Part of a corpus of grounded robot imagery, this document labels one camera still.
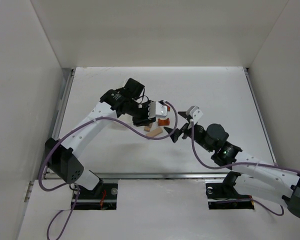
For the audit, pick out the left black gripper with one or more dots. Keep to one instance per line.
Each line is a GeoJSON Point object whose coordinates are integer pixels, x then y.
{"type": "Point", "coordinates": [142, 119]}

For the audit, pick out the short light wood block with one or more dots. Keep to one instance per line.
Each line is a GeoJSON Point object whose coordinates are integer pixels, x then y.
{"type": "Point", "coordinates": [147, 128]}

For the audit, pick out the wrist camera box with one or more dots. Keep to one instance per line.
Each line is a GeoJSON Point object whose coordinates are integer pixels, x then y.
{"type": "Point", "coordinates": [157, 109]}
{"type": "Point", "coordinates": [194, 113]}

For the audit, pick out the orange arch wood block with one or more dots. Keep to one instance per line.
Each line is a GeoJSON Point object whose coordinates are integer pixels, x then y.
{"type": "Point", "coordinates": [163, 122]}

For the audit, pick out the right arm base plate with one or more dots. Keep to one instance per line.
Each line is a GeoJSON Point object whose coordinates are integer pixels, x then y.
{"type": "Point", "coordinates": [220, 197]}

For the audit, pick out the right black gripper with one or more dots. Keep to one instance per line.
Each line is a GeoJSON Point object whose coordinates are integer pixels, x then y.
{"type": "Point", "coordinates": [185, 127]}

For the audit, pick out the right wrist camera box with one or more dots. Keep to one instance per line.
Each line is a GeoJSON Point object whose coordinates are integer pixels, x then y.
{"type": "Point", "coordinates": [194, 113]}

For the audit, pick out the front aluminium rail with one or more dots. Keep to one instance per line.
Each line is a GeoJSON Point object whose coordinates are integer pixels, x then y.
{"type": "Point", "coordinates": [162, 176]}

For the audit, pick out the long light wood block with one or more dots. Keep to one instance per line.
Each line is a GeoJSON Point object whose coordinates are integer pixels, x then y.
{"type": "Point", "coordinates": [153, 133]}

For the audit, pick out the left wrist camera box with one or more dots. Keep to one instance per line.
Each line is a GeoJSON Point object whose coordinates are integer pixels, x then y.
{"type": "Point", "coordinates": [157, 109]}

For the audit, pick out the left aluminium rail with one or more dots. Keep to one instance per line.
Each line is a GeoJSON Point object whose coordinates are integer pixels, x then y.
{"type": "Point", "coordinates": [61, 103]}

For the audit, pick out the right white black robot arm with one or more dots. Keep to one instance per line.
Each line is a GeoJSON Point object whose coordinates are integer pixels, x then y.
{"type": "Point", "coordinates": [247, 175]}

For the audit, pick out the white plastic tray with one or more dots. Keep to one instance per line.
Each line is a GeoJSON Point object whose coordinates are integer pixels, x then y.
{"type": "Point", "coordinates": [125, 118]}

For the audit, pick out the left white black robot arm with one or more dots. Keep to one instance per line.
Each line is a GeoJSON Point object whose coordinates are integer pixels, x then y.
{"type": "Point", "coordinates": [62, 155]}

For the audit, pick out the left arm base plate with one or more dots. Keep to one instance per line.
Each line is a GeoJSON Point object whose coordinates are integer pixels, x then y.
{"type": "Point", "coordinates": [104, 200]}

